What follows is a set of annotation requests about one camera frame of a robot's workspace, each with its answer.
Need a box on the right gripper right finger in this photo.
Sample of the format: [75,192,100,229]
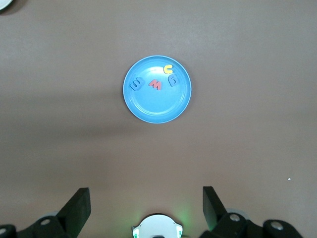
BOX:
[199,185,304,238]

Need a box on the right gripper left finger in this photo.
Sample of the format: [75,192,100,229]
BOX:
[0,187,92,238]

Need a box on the dark blue foam letter m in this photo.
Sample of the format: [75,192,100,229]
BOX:
[129,79,144,92]

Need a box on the pink foam letter w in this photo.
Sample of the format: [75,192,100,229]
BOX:
[148,79,163,91]

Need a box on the blue round plate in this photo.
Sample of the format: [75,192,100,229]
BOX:
[122,55,193,124]

